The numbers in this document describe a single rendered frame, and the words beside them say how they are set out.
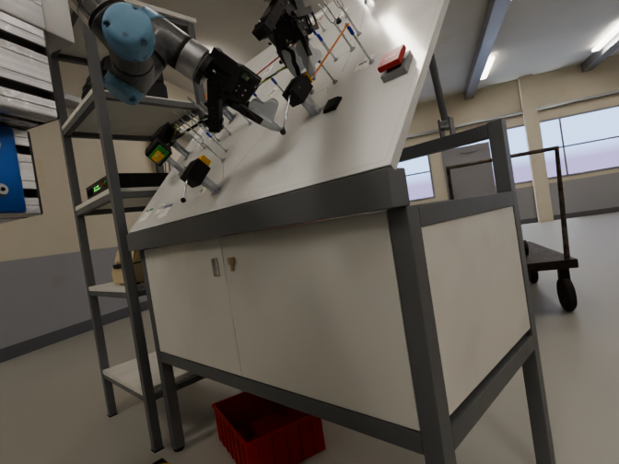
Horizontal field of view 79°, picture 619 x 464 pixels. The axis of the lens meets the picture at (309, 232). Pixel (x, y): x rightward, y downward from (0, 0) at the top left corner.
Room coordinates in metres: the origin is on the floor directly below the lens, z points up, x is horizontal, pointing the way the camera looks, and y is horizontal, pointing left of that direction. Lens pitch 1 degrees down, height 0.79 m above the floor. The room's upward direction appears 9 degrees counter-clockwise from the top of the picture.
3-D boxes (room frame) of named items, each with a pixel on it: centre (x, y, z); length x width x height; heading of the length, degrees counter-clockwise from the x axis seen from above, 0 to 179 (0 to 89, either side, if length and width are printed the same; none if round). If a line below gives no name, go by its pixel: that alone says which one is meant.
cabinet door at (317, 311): (0.85, 0.05, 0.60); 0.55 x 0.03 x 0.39; 45
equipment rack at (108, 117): (1.84, 0.77, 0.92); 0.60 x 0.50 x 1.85; 45
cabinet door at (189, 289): (1.24, 0.44, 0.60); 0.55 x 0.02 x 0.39; 45
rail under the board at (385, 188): (1.03, 0.26, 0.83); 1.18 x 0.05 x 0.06; 45
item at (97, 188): (1.75, 0.77, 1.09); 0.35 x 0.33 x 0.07; 45
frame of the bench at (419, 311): (1.25, 0.04, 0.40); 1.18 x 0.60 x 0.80; 45
